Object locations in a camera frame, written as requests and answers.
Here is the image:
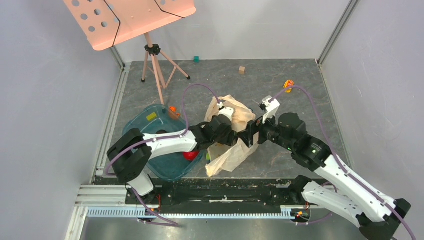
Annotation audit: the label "translucent cream plastic bag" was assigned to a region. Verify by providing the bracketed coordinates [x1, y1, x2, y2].
[205, 95, 259, 177]

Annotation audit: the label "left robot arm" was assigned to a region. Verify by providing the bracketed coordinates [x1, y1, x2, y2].
[104, 113, 232, 204]

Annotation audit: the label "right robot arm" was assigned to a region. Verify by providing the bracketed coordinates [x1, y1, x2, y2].
[237, 113, 411, 240]

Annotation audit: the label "orange curved toy block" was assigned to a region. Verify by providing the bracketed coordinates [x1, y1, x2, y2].
[168, 106, 181, 120]

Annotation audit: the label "yellow butterfly toy block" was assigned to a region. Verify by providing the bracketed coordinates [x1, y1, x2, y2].
[283, 79, 294, 93]

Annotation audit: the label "small wooden cube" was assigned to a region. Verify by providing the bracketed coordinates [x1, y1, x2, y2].
[238, 66, 246, 75]

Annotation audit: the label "teal plastic tray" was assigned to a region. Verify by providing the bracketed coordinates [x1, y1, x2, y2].
[122, 104, 206, 182]

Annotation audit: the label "yellow green block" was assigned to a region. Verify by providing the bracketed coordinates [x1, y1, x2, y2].
[146, 112, 158, 122]

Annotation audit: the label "pink music stand desk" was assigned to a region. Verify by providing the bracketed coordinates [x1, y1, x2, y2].
[63, 0, 196, 51]

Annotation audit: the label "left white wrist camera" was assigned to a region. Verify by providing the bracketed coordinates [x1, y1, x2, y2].
[217, 102, 235, 122]

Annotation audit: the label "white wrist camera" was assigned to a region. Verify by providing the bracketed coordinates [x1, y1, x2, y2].
[259, 96, 280, 124]
[217, 102, 235, 122]

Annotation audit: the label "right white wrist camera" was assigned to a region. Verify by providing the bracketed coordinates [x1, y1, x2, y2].
[259, 96, 280, 124]

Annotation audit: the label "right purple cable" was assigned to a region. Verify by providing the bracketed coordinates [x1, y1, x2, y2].
[269, 85, 417, 240]

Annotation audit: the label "purple cable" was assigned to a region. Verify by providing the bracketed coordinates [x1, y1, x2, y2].
[105, 83, 221, 227]
[269, 85, 417, 240]

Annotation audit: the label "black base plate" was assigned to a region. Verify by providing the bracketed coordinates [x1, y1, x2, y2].
[141, 178, 306, 215]

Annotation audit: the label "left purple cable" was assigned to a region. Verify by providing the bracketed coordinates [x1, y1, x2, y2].
[105, 83, 221, 227]

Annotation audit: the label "aluminium frame rail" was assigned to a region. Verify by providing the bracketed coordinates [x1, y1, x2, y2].
[64, 185, 387, 240]

